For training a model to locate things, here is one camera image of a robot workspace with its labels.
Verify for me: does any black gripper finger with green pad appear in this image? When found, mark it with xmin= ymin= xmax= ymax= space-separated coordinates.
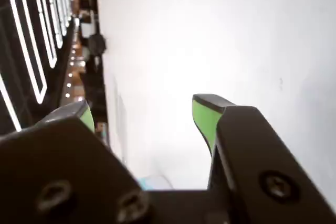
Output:
xmin=192 ymin=93 xmax=336 ymax=224
xmin=0 ymin=100 xmax=158 ymax=224

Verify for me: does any teal whale-shaped bin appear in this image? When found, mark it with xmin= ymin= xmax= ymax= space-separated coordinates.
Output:
xmin=138 ymin=173 xmax=174 ymax=191

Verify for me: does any black desk chair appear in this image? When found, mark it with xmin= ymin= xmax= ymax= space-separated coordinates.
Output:
xmin=86 ymin=34 xmax=108 ymax=74

